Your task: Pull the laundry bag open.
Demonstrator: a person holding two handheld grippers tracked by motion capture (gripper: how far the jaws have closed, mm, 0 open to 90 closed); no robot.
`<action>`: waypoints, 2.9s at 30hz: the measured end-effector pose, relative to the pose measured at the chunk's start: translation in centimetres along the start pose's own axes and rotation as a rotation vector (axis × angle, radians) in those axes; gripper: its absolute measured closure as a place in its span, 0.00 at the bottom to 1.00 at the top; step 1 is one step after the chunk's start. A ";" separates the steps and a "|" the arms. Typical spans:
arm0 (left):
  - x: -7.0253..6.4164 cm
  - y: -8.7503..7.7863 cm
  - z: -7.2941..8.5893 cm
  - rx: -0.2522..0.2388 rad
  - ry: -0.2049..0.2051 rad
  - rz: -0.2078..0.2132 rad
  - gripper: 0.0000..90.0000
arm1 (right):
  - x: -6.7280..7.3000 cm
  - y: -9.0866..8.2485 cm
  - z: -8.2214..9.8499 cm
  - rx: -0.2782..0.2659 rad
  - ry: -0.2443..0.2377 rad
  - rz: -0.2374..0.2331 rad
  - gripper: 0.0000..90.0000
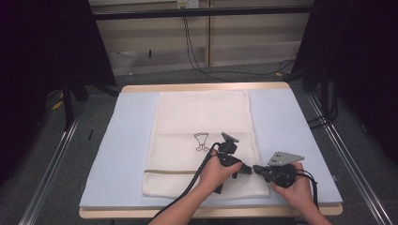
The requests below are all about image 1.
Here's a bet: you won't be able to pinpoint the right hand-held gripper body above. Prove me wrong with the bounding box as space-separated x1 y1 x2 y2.
261 151 305 189

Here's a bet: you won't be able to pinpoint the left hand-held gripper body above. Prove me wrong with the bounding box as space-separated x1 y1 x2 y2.
217 131 246 176

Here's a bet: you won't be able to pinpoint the white towel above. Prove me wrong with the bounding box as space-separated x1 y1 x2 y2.
142 89 271 200

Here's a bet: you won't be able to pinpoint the person's left hand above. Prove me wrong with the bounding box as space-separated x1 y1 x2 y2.
198 148 244 193

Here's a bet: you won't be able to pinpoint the person's right hand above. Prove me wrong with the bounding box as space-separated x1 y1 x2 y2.
269 161 314 214

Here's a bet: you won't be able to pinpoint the wooden table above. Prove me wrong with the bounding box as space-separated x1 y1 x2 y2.
78 82 344 219

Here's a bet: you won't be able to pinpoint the black metal stand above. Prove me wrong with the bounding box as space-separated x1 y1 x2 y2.
318 67 332 121
60 76 120 131

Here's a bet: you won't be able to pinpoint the light blue table mat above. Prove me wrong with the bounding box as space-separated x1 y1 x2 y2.
79 87 344 209

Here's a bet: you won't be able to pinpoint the black curtain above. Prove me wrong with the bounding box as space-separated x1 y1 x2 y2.
0 0 118 186
290 0 398 165

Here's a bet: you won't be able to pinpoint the black horizontal bar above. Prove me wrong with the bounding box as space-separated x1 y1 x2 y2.
93 5 314 22

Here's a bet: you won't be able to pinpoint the yellow floor object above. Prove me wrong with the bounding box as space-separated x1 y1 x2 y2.
51 98 66 112

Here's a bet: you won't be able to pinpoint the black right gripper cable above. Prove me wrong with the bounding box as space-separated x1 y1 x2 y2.
295 169 320 211

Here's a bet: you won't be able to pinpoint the black floor cable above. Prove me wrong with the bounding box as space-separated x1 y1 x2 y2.
305 114 330 130

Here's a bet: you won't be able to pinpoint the metal floor rail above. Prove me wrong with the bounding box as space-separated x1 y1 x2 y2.
305 92 394 225
18 113 83 225

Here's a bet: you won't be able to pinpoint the black hanging wall cables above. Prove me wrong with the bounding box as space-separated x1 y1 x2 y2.
181 14 297 83

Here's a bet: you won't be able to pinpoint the white wall outlet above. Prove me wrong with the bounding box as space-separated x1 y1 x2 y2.
176 0 201 9

